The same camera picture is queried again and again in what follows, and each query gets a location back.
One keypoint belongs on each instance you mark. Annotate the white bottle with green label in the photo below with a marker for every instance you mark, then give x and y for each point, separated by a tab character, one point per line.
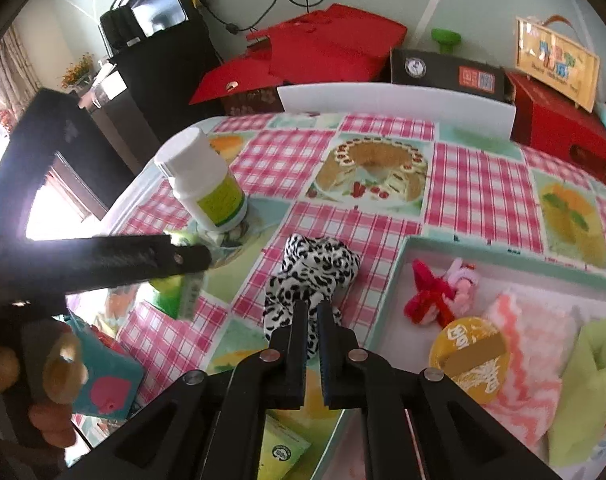
198	170

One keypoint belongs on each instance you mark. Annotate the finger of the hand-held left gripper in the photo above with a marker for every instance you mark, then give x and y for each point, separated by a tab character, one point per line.
123	260

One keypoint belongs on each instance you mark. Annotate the white tray with teal rim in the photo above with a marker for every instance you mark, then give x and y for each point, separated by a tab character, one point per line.
533	280

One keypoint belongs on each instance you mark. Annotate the person's left hand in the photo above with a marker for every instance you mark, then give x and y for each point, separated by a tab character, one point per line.
63	375

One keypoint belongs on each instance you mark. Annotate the orange flowers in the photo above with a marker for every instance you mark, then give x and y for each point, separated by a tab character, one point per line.
78	70

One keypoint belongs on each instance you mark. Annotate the teal pouch with red heart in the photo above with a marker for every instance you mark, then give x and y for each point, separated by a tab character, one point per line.
103	360

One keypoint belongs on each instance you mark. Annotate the small red doll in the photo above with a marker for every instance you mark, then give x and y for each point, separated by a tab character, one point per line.
425	300

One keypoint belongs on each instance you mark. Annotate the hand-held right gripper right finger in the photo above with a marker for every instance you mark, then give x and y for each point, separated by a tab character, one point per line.
333	370

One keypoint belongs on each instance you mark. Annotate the pink white wavy cloth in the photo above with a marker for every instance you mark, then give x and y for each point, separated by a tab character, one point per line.
533	390

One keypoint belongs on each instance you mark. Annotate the black box with orange label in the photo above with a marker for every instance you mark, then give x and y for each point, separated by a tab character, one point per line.
443	75

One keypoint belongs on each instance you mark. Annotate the green dumbbell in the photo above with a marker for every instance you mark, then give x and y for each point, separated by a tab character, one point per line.
445	39

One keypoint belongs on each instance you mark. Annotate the leopard print scrunchie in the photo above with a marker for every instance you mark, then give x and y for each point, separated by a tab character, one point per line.
308	270

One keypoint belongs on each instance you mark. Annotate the yellow round badge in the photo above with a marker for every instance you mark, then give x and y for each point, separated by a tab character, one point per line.
463	360

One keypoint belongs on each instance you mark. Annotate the black monitor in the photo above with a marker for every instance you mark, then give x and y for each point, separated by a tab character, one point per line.
153	10

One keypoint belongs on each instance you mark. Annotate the red box with gold clasp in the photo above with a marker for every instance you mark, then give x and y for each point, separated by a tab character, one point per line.
223	80

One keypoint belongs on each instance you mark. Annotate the patterned curtain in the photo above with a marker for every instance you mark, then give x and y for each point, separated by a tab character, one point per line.
13	70

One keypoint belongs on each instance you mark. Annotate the red flat box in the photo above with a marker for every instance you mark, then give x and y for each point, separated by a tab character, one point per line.
333	40

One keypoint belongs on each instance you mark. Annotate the black cabinet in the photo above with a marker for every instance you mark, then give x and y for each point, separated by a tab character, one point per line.
173	90

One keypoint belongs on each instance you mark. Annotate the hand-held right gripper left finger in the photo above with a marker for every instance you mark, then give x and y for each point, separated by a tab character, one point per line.
293	360

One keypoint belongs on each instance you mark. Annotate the light green packet with emblem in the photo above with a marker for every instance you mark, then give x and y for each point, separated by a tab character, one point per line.
283	452

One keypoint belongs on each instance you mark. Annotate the light green cloth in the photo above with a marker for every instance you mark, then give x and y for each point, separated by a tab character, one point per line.
593	385

